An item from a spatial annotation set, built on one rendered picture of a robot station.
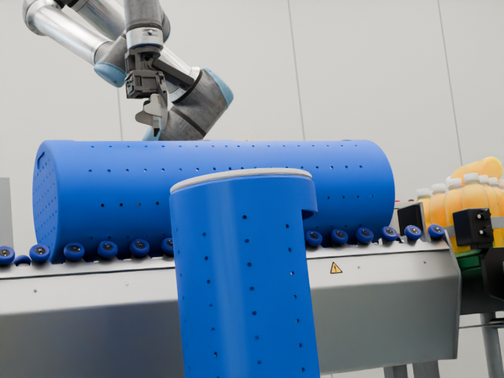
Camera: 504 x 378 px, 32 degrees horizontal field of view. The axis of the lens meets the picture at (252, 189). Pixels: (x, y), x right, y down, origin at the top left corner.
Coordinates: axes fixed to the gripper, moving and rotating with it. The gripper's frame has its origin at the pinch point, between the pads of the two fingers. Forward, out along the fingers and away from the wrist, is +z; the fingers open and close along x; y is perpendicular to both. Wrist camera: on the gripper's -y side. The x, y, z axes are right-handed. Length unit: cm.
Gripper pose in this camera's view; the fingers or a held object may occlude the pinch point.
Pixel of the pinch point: (161, 128)
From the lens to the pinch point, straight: 221.2
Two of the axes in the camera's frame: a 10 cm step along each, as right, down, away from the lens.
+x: 4.1, -2.0, -8.9
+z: 1.1, 9.8, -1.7
